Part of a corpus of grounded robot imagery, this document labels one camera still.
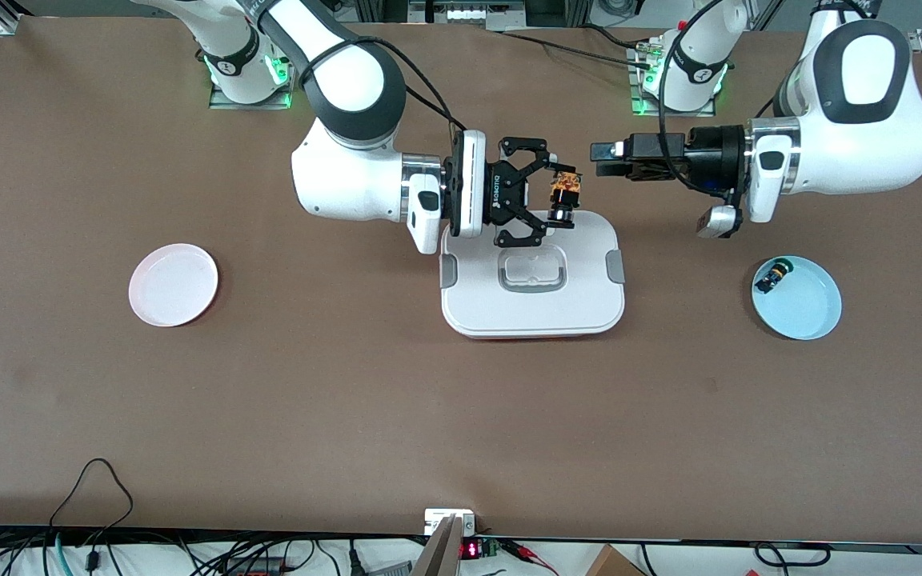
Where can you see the light blue round plate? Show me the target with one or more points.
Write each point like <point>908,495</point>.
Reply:
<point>809,308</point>

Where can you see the grey aluminium mount bar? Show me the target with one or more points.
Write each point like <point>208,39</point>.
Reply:
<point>441,552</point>

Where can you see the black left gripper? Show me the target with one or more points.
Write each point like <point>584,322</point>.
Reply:
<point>715,147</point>

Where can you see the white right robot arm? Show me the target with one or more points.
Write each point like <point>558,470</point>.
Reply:
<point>349,80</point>

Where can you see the pink round plate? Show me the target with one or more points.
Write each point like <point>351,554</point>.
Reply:
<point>173,285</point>

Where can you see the green push-button switch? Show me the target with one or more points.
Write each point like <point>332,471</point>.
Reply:
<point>773,277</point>

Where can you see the orange push-button switch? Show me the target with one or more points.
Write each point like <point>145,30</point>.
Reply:
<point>565,190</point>

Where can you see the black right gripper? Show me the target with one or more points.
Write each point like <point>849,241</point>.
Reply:
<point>503,194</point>

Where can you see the red clip lead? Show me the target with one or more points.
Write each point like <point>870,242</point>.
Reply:
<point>529,554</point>

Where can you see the white lidded lunch box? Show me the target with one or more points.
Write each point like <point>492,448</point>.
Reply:
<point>533,316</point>

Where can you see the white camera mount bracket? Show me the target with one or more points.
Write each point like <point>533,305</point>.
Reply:
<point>438,516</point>

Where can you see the brown cardboard box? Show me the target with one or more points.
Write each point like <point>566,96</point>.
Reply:
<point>611,563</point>

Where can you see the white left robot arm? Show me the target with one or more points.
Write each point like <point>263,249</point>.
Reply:
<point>869,120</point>

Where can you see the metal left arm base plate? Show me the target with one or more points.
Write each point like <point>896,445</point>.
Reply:
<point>635,76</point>

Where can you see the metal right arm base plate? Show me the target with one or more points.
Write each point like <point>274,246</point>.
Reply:
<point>289,92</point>

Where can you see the red digit display module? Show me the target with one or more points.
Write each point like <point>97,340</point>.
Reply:
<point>473,550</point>

